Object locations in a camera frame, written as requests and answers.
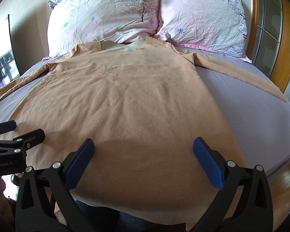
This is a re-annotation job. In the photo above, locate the tan long-sleeve shirt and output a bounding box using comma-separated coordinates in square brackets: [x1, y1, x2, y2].
[0, 37, 286, 225]

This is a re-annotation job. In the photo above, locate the window with hanging clothes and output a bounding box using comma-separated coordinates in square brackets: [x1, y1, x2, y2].
[0, 15, 20, 88]

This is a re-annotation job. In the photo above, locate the lavender bed sheet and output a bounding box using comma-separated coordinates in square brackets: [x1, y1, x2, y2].
[0, 52, 290, 175]

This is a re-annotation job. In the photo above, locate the left floral pink pillow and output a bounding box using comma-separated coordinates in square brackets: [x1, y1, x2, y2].
[47, 0, 160, 57]

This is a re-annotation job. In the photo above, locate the floral pink pillow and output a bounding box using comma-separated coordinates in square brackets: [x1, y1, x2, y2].
[47, 0, 160, 57]
[154, 0, 251, 62]

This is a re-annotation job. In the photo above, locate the right floral pink pillow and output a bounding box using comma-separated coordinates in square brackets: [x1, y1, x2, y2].
[154, 0, 251, 62]

